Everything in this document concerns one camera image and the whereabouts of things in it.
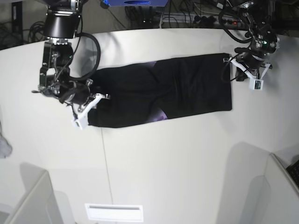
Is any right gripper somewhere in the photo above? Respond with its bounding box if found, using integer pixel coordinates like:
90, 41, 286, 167
58, 80, 111, 121

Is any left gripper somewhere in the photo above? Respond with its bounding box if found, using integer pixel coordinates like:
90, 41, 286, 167
223, 50, 273, 81

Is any black T-shirt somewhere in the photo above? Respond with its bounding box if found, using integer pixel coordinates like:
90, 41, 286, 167
88, 53, 232, 128

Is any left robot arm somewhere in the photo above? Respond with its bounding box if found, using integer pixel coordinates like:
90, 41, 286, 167
218, 0, 280, 82

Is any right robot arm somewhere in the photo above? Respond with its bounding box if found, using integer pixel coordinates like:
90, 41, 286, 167
32, 0, 109, 125

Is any white power strip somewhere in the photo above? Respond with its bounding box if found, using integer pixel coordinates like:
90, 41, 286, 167
159, 13, 245, 29

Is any grey cloth at edge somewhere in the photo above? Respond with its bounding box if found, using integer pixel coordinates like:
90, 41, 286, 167
0, 126, 12, 159

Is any black keyboard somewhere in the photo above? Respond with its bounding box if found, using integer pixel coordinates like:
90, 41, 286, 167
286, 161, 299, 187

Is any blue box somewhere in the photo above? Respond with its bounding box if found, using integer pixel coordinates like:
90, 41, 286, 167
100, 0, 168, 7

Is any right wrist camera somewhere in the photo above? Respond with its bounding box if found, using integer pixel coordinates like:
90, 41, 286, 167
71, 116, 89, 130

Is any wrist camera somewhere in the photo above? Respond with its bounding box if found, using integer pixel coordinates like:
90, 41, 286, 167
249, 78, 263, 90
71, 116, 89, 130

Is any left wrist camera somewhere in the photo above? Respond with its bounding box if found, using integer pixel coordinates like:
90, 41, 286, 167
249, 78, 263, 90

